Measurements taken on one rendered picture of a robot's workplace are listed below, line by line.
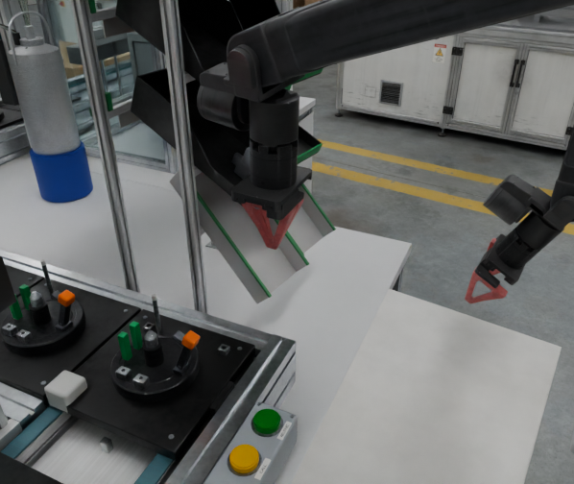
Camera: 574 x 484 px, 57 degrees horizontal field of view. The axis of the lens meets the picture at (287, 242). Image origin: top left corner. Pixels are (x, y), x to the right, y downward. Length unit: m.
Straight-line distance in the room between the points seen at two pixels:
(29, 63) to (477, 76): 3.62
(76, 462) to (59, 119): 1.04
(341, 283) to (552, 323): 1.65
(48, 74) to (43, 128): 0.15
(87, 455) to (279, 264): 0.47
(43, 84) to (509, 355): 1.34
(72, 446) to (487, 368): 0.75
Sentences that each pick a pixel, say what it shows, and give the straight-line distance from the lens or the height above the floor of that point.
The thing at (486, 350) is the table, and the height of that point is 0.86.
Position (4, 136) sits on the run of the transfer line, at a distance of 2.13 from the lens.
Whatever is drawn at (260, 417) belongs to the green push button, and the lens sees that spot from 0.83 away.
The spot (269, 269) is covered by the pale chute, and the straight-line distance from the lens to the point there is 1.04.
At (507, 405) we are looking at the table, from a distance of 1.07.
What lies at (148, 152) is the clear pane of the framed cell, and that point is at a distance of 1.91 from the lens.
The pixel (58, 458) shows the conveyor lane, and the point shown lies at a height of 0.92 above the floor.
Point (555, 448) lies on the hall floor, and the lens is 2.23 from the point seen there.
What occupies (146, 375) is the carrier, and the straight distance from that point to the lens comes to 0.89.
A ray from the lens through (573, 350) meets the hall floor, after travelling 2.66.
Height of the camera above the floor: 1.60
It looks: 31 degrees down
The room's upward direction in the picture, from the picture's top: straight up
